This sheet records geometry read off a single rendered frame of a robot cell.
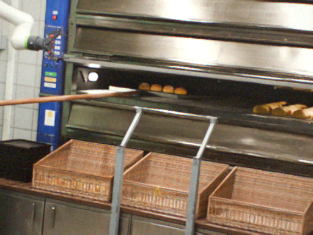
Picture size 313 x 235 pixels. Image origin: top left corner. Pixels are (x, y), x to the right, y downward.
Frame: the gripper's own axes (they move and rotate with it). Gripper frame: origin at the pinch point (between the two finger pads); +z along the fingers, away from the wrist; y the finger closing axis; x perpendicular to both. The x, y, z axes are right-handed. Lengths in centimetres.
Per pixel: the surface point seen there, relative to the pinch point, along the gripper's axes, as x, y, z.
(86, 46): -54, 0, -17
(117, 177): 5, 72, 44
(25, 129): -55, 62, -61
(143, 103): -55, 33, 29
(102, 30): -58, -12, -8
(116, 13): -50, -24, 5
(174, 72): -40, 9, 54
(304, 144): -56, 44, 137
